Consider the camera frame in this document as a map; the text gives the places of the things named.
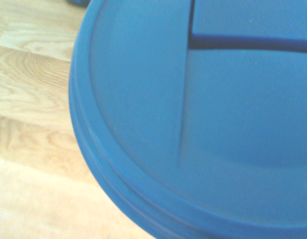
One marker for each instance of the clear pitcher with blue lid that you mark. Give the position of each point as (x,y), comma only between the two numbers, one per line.
(218,124)

